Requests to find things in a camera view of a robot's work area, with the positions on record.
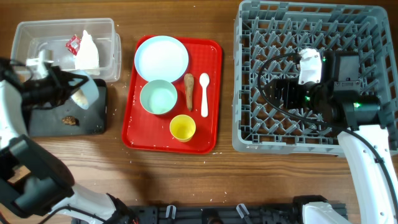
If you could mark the white plastic spoon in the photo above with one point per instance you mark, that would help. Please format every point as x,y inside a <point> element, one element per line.
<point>204,82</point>

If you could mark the light blue plate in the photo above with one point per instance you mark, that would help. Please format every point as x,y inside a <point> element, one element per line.
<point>161,58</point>

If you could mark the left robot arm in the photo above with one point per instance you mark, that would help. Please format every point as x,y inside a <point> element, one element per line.
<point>34,181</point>

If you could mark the white rice pile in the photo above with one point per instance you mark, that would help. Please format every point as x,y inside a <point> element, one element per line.
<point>79,98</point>

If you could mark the clear plastic bin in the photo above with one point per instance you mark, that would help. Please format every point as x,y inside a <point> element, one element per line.
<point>31,37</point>

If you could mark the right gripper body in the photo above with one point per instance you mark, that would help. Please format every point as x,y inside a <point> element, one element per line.
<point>296,96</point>

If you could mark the black waste tray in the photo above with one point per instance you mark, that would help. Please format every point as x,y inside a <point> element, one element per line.
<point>48,123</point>

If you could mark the grey dishwasher rack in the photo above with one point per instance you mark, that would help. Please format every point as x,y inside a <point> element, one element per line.
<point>265,32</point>

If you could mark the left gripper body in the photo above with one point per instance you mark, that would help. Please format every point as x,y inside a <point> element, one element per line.
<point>53,87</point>

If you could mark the red sauce packet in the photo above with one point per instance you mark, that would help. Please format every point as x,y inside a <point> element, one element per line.
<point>73,45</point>

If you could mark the white napkin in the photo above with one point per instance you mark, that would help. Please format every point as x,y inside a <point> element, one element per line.
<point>87,57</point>

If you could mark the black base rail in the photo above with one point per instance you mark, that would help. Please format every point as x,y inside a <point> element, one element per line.
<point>276,213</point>

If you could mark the light blue rice bowl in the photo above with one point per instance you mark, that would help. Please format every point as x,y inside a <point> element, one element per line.
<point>90,89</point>

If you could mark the yellow plastic cup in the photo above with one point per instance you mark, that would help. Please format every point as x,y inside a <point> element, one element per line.
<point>182,127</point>

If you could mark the green bowl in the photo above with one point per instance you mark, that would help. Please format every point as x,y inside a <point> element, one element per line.
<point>158,97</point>

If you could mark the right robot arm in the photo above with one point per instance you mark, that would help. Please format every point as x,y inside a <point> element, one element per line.
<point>362,134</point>

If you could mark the red serving tray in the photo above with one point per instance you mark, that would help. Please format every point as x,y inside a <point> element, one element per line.
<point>144,131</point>

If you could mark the brown food chunk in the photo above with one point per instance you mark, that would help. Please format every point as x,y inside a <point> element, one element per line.
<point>70,120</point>

